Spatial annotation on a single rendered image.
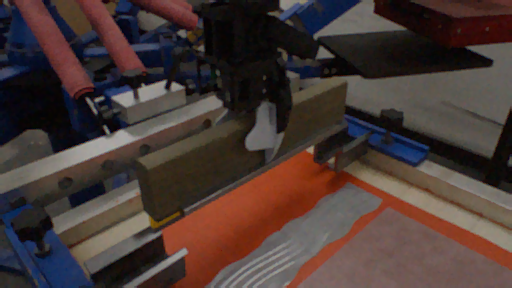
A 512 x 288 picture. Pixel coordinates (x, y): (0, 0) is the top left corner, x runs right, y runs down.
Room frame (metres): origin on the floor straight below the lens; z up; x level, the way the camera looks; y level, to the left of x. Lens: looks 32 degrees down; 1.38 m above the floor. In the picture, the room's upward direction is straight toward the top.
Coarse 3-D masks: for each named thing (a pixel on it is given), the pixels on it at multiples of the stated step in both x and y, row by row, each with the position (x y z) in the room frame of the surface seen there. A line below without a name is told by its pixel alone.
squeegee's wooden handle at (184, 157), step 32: (320, 96) 0.53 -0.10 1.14; (224, 128) 0.42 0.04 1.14; (288, 128) 0.48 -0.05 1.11; (320, 128) 0.54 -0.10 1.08; (160, 160) 0.35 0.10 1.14; (192, 160) 0.37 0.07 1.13; (224, 160) 0.40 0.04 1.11; (256, 160) 0.44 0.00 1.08; (160, 192) 0.34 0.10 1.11; (192, 192) 0.37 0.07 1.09
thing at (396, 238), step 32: (288, 160) 0.63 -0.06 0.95; (256, 192) 0.54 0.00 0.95; (288, 192) 0.54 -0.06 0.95; (320, 192) 0.54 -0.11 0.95; (384, 192) 0.54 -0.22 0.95; (384, 224) 0.46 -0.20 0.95; (416, 224) 0.46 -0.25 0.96; (448, 224) 0.46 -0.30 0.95; (320, 256) 0.39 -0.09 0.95; (352, 256) 0.39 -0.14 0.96; (384, 256) 0.39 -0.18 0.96; (416, 256) 0.39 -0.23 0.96; (448, 256) 0.39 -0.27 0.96; (480, 256) 0.39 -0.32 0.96
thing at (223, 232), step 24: (192, 216) 0.47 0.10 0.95; (216, 216) 0.47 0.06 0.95; (240, 216) 0.47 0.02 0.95; (168, 240) 0.42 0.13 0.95; (192, 240) 0.42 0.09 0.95; (216, 240) 0.42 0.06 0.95; (240, 240) 0.42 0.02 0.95; (192, 264) 0.38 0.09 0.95; (216, 264) 0.38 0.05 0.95; (312, 264) 0.38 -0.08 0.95
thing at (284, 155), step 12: (324, 132) 0.53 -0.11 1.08; (336, 132) 0.54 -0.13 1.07; (300, 144) 0.49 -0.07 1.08; (312, 144) 0.50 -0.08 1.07; (276, 156) 0.46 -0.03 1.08; (288, 156) 0.47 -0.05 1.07; (252, 168) 0.43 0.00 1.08; (264, 168) 0.43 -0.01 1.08; (228, 180) 0.40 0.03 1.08; (240, 180) 0.40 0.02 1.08; (204, 192) 0.38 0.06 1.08; (216, 192) 0.38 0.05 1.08; (228, 192) 0.39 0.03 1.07; (180, 204) 0.36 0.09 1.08; (192, 204) 0.36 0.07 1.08; (204, 204) 0.36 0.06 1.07
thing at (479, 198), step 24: (384, 168) 0.60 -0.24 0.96; (408, 168) 0.57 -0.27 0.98; (432, 168) 0.56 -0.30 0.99; (120, 192) 0.49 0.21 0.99; (432, 192) 0.53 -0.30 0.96; (456, 192) 0.51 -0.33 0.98; (480, 192) 0.49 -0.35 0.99; (504, 192) 0.49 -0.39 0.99; (72, 216) 0.43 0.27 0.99; (96, 216) 0.44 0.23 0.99; (120, 216) 0.46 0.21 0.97; (504, 216) 0.45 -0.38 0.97; (72, 240) 0.41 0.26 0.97
